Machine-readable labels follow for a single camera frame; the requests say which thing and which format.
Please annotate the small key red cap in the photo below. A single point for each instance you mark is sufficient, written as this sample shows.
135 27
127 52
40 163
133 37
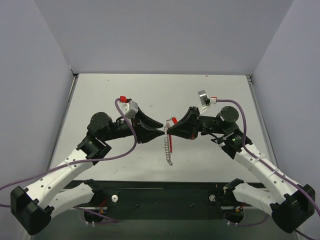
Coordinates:
173 120

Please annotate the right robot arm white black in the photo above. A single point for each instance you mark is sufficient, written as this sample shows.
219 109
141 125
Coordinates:
289 203

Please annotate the metal key holder red handle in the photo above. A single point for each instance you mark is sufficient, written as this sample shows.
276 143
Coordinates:
168 148

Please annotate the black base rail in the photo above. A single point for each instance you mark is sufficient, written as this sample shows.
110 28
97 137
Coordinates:
139 200

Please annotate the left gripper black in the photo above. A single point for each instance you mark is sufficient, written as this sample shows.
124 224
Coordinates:
137 128

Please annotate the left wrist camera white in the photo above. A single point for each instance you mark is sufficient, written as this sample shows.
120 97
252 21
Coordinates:
130 109

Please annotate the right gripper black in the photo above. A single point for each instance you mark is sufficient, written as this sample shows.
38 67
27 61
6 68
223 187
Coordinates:
195 123

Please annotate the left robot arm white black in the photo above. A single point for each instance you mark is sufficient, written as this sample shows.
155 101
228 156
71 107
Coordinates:
35 205

